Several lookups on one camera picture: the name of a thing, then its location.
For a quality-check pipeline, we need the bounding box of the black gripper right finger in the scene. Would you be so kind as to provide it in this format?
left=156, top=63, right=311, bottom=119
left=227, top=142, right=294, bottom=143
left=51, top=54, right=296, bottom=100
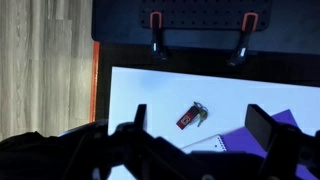
left=244, top=103, right=320, bottom=180

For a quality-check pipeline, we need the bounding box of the black clamp with orange handles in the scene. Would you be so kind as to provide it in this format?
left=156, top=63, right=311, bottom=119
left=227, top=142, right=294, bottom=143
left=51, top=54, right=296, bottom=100
left=149, top=11, right=169, bottom=61
left=227, top=12, right=259, bottom=68

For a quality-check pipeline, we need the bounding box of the orange floor tape strip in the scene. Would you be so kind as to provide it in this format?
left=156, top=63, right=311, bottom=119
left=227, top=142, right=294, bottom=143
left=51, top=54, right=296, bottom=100
left=89, top=41, right=101, bottom=123

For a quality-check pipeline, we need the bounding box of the black pegboard plate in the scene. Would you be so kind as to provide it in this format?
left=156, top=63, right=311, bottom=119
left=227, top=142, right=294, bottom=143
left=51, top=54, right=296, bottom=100
left=138, top=0, right=273, bottom=32

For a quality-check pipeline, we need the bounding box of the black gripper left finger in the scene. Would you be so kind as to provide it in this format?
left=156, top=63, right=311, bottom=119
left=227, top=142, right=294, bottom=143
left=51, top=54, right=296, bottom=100
left=109, top=103, right=201, bottom=180

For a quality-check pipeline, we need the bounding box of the purple spiral notebook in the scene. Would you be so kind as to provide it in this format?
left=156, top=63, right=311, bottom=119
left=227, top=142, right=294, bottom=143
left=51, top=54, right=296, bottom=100
left=181, top=109, right=320, bottom=180

